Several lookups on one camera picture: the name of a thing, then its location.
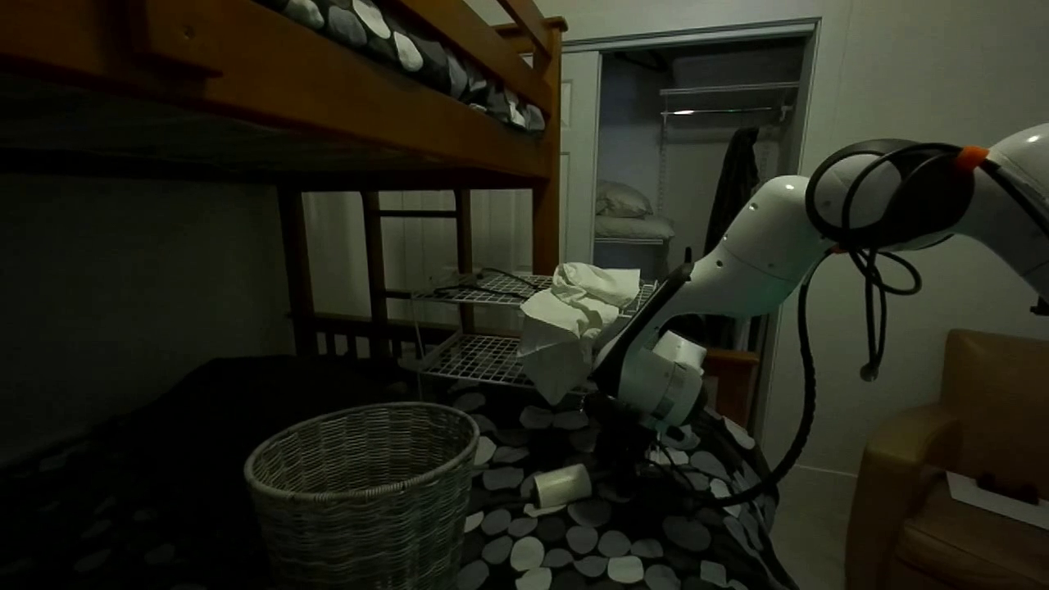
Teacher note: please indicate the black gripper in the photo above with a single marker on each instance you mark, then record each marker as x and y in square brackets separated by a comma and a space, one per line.
[626, 431]

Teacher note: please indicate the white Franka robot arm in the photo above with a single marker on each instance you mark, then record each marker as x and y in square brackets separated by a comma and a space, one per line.
[764, 242]

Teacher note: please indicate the woven wicker basket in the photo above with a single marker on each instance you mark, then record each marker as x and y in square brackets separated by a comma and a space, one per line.
[362, 493]

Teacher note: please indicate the grey dotted black bedspread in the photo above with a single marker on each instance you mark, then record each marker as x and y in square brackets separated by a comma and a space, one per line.
[610, 545]

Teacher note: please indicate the white crumpled cloth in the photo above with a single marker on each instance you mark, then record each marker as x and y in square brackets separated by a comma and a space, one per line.
[576, 313]

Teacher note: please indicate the white pillow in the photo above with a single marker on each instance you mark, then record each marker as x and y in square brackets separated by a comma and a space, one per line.
[626, 202]

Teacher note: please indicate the dark hanging garment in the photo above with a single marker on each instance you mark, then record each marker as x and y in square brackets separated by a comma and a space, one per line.
[736, 185]

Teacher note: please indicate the brown leather armchair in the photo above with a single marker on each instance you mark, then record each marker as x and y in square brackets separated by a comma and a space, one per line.
[962, 503]

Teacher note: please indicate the white paper sheet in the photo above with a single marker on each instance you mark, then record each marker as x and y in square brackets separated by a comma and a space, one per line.
[1001, 507]

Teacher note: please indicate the dotted bunk mattress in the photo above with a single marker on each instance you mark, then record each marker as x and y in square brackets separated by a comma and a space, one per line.
[438, 53]

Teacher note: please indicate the wooden bunk bed frame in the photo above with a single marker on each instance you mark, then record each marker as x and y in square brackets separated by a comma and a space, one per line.
[275, 85]

